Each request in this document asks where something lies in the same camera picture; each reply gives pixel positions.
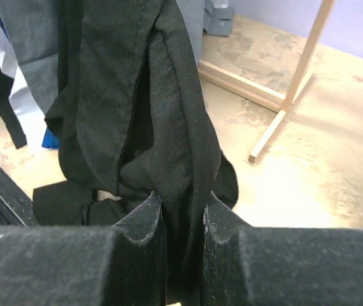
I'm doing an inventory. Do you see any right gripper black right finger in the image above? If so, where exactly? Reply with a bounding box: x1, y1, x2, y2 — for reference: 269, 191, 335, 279
200, 194, 363, 305

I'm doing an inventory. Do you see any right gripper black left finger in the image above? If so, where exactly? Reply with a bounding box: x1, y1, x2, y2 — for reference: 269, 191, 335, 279
0, 194, 167, 305

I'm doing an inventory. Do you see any black shirt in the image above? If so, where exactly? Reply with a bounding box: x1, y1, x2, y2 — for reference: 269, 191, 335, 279
45, 1, 238, 298

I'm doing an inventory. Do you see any grey hanging shirt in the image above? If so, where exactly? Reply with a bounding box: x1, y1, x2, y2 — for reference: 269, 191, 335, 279
0, 0, 235, 115

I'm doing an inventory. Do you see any wooden clothes rack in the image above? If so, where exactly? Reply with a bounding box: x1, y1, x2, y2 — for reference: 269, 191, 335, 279
197, 0, 337, 165

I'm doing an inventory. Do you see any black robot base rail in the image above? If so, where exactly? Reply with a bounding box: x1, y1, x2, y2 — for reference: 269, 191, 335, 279
0, 145, 39, 227

